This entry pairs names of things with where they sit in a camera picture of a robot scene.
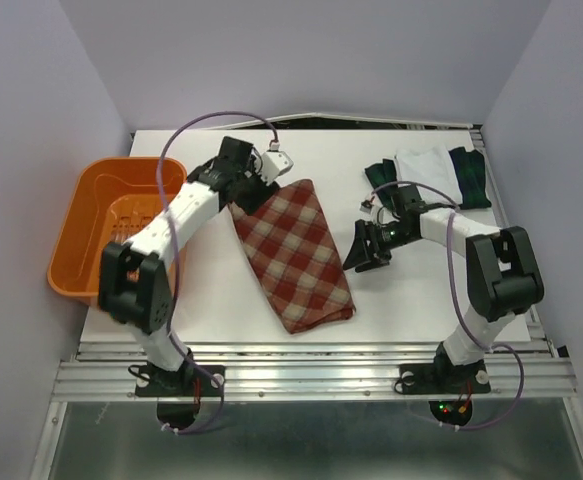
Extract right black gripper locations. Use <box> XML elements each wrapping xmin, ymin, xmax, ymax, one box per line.
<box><xmin>342</xmin><ymin>217</ymin><xmax>417</xmax><ymax>271</ymax></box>

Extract red plaid skirt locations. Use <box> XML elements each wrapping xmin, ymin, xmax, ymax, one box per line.
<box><xmin>229</xmin><ymin>179</ymin><xmax>356</xmax><ymax>334</ymax></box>

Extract white garment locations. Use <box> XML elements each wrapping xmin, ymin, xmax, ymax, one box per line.
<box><xmin>395</xmin><ymin>145</ymin><xmax>462</xmax><ymax>205</ymax></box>

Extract green plaid skirt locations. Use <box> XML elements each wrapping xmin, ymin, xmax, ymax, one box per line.
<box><xmin>364</xmin><ymin>147</ymin><xmax>492</xmax><ymax>210</ymax></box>

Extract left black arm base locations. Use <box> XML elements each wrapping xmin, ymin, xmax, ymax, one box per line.
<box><xmin>127</xmin><ymin>362</ymin><xmax>225</xmax><ymax>435</ymax></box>

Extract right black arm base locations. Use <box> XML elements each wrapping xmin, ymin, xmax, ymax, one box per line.
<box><xmin>393</xmin><ymin>361</ymin><xmax>491</xmax><ymax>429</ymax></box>

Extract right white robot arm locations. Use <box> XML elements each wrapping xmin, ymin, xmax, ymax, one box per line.
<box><xmin>343</xmin><ymin>181</ymin><xmax>545</xmax><ymax>390</ymax></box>

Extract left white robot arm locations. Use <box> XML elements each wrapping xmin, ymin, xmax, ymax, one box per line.
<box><xmin>98</xmin><ymin>136</ymin><xmax>293</xmax><ymax>394</ymax></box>

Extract orange plastic bin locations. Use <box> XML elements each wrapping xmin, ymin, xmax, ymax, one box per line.
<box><xmin>47</xmin><ymin>157</ymin><xmax>162</xmax><ymax>308</ymax></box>

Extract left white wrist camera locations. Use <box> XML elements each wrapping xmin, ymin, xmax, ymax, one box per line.
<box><xmin>259</xmin><ymin>150</ymin><xmax>294</xmax><ymax>185</ymax></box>

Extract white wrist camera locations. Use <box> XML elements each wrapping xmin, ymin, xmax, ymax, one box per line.
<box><xmin>259</xmin><ymin>150</ymin><xmax>294</xmax><ymax>185</ymax></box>
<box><xmin>360</xmin><ymin>196</ymin><xmax>385</xmax><ymax>224</ymax></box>

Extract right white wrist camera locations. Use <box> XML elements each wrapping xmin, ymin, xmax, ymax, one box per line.
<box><xmin>360</xmin><ymin>196</ymin><xmax>385</xmax><ymax>224</ymax></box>

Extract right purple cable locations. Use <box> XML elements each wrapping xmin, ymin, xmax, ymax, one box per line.
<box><xmin>363</xmin><ymin>180</ymin><xmax>525</xmax><ymax>432</ymax></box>

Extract aluminium rail frame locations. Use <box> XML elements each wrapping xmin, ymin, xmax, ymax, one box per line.
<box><xmin>28</xmin><ymin>122</ymin><xmax>583</xmax><ymax>480</ymax></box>

